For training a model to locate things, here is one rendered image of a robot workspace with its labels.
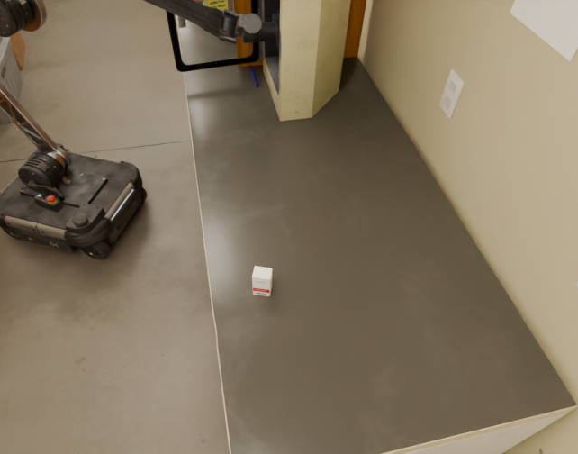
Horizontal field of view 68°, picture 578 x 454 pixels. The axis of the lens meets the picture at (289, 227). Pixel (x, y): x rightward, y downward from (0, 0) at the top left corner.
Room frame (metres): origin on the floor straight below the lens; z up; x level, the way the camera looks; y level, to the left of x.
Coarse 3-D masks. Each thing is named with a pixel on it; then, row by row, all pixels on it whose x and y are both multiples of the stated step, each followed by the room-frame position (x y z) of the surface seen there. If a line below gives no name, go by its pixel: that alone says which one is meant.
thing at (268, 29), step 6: (264, 24) 1.35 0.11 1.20; (270, 24) 1.35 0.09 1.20; (276, 24) 1.34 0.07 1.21; (264, 30) 1.33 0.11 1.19; (270, 30) 1.34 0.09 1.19; (276, 30) 1.33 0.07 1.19; (258, 36) 1.33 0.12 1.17; (264, 36) 1.33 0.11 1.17; (270, 36) 1.33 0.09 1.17; (276, 36) 1.33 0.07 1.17; (276, 42) 1.33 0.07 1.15
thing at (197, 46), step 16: (208, 0) 1.45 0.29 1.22; (224, 0) 1.47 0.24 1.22; (240, 0) 1.49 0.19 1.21; (176, 16) 1.41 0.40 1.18; (192, 32) 1.43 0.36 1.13; (208, 32) 1.45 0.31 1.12; (192, 48) 1.43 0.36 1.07; (208, 48) 1.45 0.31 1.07; (224, 48) 1.47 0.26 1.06; (240, 48) 1.49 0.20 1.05; (192, 64) 1.42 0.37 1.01
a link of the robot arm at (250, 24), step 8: (240, 16) 1.28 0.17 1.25; (248, 16) 1.29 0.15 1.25; (256, 16) 1.29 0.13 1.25; (240, 24) 1.27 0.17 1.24; (248, 24) 1.27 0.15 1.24; (256, 24) 1.28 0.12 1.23; (248, 32) 1.26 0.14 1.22; (256, 32) 1.26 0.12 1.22; (224, 40) 1.32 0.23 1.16; (232, 40) 1.31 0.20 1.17
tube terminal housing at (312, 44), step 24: (288, 0) 1.22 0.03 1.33; (312, 0) 1.24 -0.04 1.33; (336, 0) 1.32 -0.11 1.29; (288, 24) 1.22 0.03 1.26; (312, 24) 1.24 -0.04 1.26; (336, 24) 1.34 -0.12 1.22; (264, 48) 1.50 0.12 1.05; (288, 48) 1.22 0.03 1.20; (312, 48) 1.24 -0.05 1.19; (336, 48) 1.36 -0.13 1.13; (264, 72) 1.50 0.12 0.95; (288, 72) 1.22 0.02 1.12; (312, 72) 1.24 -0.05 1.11; (336, 72) 1.38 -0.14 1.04; (288, 96) 1.22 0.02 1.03; (312, 96) 1.24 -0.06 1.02
